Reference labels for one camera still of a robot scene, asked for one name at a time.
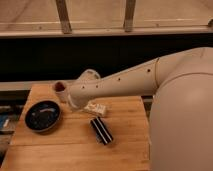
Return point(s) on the small clear plastic bottle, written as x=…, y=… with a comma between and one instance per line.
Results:
x=96, y=109

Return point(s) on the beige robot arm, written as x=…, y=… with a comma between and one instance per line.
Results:
x=181, y=116

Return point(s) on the white cup with brown contents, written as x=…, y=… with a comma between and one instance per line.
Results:
x=60, y=88

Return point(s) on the black white striped block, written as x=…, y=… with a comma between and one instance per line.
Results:
x=101, y=130

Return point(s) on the dark blue bowl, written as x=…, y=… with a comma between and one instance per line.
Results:
x=42, y=116

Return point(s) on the wooden table rail frame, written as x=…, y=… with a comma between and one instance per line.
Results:
x=75, y=18

